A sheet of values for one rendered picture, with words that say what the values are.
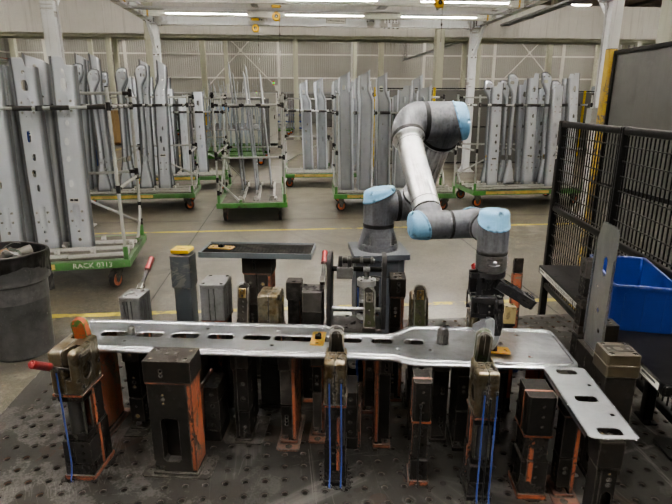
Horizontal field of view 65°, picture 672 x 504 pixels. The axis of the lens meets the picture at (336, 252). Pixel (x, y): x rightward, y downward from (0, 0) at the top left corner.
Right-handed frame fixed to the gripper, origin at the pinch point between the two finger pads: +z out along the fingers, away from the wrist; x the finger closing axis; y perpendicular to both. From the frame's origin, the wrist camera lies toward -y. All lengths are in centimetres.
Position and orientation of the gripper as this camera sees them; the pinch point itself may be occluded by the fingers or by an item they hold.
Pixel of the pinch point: (494, 343)
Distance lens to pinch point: 144.4
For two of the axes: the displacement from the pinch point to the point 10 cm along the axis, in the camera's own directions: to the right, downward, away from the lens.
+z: 0.2, 9.6, 2.7
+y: -10.0, 0.0, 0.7
